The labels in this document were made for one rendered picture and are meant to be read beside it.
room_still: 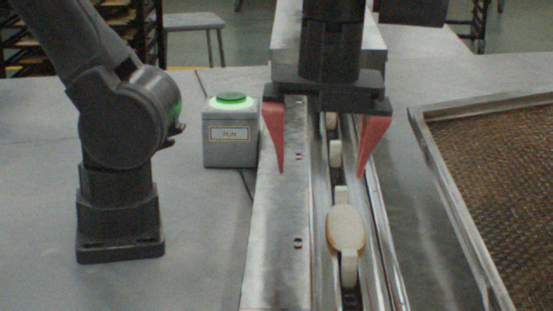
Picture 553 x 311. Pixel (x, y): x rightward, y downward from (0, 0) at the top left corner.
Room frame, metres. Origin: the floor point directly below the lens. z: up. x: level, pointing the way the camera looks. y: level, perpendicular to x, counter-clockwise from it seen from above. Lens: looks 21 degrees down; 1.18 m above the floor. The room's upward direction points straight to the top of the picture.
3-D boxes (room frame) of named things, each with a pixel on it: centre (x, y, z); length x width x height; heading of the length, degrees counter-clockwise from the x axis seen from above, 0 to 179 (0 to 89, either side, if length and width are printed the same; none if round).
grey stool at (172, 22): (3.88, 0.45, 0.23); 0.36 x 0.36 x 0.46; 18
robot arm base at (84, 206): (0.72, 0.16, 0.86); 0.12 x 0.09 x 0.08; 12
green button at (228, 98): (0.94, 0.06, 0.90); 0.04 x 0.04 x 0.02
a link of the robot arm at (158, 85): (0.73, 0.14, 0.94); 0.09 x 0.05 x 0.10; 84
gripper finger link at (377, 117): (0.70, -0.07, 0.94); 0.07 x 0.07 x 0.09; 88
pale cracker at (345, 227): (0.67, -0.07, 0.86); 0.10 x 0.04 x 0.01; 178
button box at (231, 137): (0.94, 0.05, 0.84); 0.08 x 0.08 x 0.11; 88
